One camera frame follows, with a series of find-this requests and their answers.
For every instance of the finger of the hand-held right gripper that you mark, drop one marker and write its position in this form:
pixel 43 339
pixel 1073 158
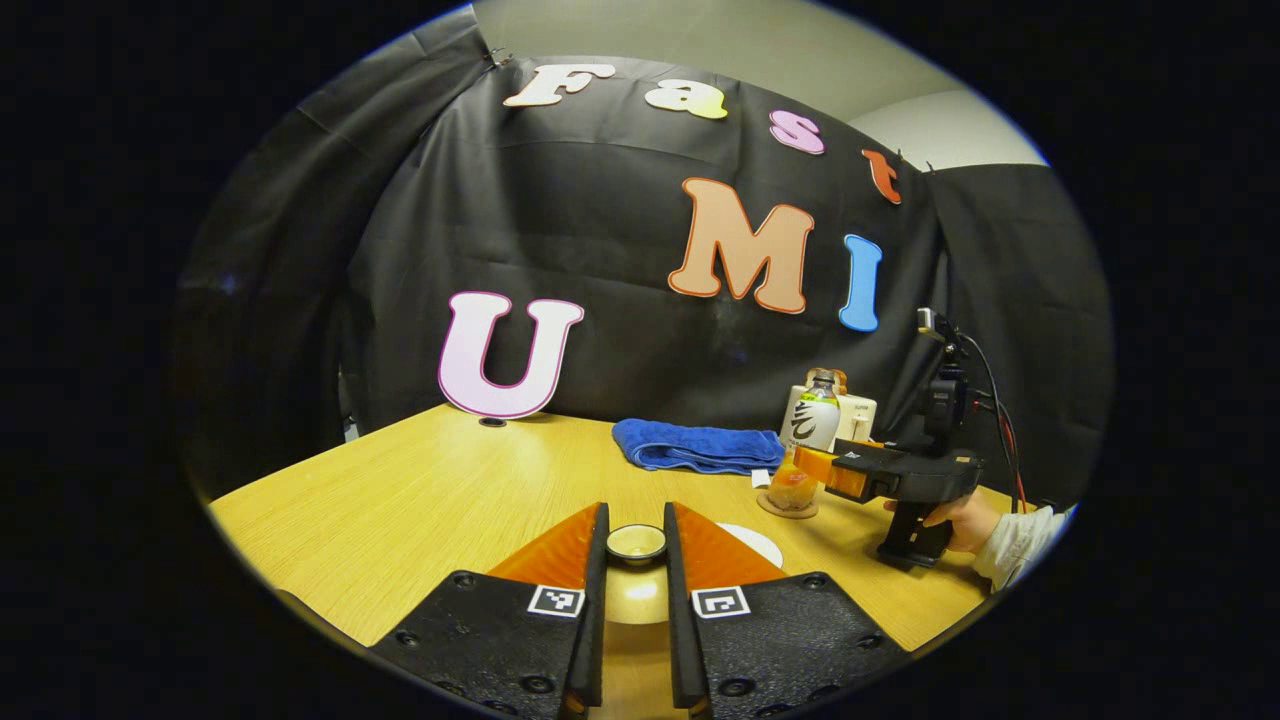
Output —
pixel 870 465

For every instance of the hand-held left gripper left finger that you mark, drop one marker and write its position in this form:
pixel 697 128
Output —
pixel 590 620

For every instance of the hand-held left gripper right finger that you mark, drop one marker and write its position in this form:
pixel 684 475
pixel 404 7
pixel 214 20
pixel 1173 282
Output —
pixel 680 620

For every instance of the cream teacup lid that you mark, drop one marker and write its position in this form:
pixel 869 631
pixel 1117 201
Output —
pixel 636 590

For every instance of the white plastic water bottle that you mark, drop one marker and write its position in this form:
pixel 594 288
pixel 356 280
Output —
pixel 815 425

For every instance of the round cork coaster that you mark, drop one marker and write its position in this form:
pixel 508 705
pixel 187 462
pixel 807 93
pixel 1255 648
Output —
pixel 790 512

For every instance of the cream teacup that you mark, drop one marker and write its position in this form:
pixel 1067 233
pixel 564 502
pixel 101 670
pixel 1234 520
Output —
pixel 752 543

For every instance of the white toaster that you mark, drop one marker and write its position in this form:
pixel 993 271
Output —
pixel 858 415

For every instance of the folded blue towel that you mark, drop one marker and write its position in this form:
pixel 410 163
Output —
pixel 690 448

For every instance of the black backdrop cloth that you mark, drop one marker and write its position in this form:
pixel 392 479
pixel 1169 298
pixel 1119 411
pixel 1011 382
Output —
pixel 600 220

